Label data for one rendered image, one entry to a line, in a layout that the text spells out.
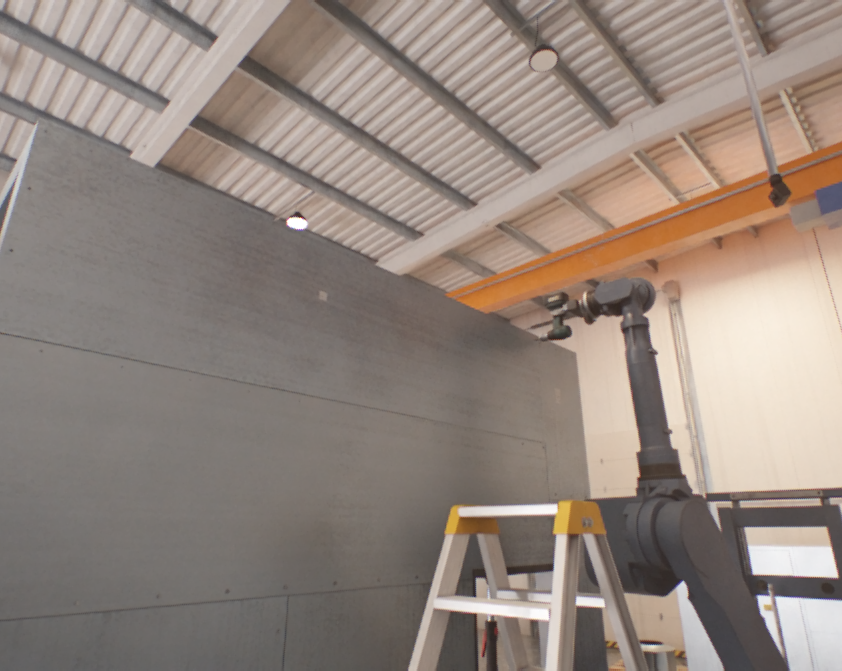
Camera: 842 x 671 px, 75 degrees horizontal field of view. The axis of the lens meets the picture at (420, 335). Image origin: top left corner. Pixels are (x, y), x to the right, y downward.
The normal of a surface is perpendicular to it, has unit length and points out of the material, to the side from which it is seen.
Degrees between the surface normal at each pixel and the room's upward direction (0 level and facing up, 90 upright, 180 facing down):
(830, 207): 90
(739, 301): 90
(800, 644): 90
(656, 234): 90
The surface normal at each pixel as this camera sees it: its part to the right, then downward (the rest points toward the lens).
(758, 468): -0.70, -0.25
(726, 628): -0.72, 0.34
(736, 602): 0.53, -0.29
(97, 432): 0.72, -0.24
